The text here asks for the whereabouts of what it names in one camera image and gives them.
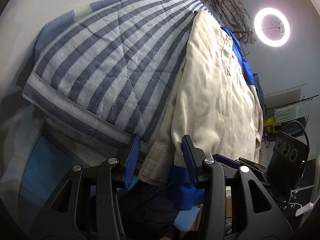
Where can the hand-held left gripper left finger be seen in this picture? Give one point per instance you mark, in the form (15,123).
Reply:
(131,160)

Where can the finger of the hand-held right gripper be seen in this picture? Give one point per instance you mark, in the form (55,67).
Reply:
(257,170)
(226,160)

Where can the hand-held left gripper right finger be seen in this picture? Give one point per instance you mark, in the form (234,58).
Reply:
(188,160)

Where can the cream and blue jacket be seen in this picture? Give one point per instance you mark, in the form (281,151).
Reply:
(212,92)

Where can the black clothes rack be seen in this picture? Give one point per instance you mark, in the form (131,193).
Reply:
(303,100)

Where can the yellow crate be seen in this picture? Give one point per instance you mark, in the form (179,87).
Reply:
(270,125)

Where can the striped hanging towel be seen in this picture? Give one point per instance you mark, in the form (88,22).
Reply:
(287,113)

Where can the white plastic device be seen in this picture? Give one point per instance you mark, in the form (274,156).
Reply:
(303,209)

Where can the dark cloth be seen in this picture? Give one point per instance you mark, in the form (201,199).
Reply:
(150,210)

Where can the light blue mat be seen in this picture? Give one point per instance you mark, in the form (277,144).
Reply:
(50,160)

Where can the blue white striped blanket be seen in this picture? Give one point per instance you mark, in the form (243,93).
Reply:
(100,55)

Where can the black tripod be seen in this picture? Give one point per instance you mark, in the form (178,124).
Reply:
(243,36)

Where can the floral blanket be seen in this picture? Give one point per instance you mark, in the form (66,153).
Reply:
(232,7)

